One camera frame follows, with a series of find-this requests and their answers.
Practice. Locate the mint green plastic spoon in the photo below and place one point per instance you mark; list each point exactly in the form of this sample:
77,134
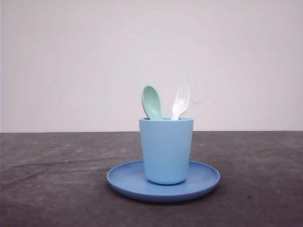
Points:
151,103

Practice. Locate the white plastic fork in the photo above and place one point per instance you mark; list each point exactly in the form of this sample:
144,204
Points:
181,102

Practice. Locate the light blue plastic cup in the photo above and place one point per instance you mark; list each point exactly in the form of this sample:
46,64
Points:
166,146

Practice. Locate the blue plastic plate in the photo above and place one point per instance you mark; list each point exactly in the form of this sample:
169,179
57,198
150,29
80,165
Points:
129,180

